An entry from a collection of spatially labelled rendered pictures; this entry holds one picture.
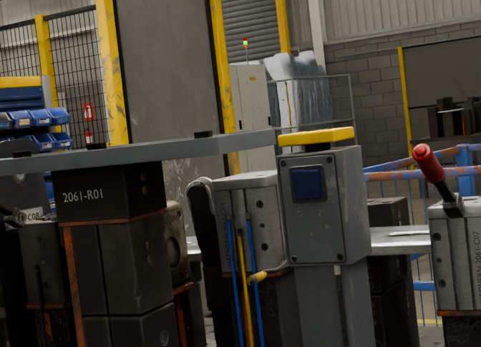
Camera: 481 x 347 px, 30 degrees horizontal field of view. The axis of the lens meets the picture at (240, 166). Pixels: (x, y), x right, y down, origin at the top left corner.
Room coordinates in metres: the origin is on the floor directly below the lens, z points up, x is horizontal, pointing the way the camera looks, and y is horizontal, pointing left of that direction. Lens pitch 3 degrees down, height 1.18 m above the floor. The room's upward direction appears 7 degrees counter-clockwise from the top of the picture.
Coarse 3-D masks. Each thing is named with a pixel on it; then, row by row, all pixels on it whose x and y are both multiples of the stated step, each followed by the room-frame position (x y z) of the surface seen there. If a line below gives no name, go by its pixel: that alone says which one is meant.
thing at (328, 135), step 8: (336, 128) 0.90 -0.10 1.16; (344, 128) 0.89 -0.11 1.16; (352, 128) 0.91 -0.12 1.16; (280, 136) 0.89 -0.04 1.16; (288, 136) 0.89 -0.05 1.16; (296, 136) 0.88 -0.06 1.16; (304, 136) 0.88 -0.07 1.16; (312, 136) 0.87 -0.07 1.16; (320, 136) 0.87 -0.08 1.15; (328, 136) 0.87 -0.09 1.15; (336, 136) 0.87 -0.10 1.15; (344, 136) 0.89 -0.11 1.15; (352, 136) 0.91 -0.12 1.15; (280, 144) 0.89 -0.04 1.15; (288, 144) 0.89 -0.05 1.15; (296, 144) 0.88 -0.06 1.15; (304, 144) 0.88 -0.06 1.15; (312, 144) 0.88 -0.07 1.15; (320, 144) 0.89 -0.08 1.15; (328, 144) 0.90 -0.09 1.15
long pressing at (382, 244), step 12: (372, 228) 1.30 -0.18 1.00; (384, 228) 1.29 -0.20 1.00; (396, 228) 1.27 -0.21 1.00; (408, 228) 1.26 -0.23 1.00; (420, 228) 1.24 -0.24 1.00; (192, 240) 1.40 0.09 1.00; (372, 240) 1.18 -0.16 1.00; (384, 240) 1.17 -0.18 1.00; (396, 240) 1.16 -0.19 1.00; (408, 240) 1.13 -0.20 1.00; (420, 240) 1.12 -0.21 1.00; (192, 252) 1.26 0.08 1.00; (372, 252) 1.14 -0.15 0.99; (384, 252) 1.13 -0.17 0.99; (396, 252) 1.12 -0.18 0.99; (408, 252) 1.11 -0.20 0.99; (420, 252) 1.11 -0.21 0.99
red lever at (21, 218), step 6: (0, 204) 1.17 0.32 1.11; (0, 210) 1.18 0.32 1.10; (6, 210) 1.18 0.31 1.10; (12, 210) 1.19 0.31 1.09; (18, 210) 1.19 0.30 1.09; (6, 216) 1.19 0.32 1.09; (12, 216) 1.18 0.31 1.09; (18, 216) 1.19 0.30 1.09; (24, 216) 1.20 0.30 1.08; (6, 222) 1.19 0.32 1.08; (12, 222) 1.19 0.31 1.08; (18, 222) 1.19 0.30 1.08; (24, 222) 1.20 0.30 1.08
